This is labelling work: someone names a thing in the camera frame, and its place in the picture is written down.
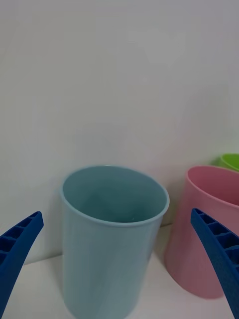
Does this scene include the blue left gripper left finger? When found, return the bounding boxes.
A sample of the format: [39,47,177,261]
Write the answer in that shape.
[0,211,44,319]

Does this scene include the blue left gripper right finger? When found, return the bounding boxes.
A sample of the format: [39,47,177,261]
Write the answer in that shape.
[190,208,239,319]

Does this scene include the pink plastic bin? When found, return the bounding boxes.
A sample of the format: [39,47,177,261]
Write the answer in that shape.
[163,165,239,300]

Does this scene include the green plastic bin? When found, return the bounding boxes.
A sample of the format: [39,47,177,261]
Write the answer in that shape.
[210,153,239,172]

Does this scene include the pale blue plastic bin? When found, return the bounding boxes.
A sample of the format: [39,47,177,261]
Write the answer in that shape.
[58,164,170,319]

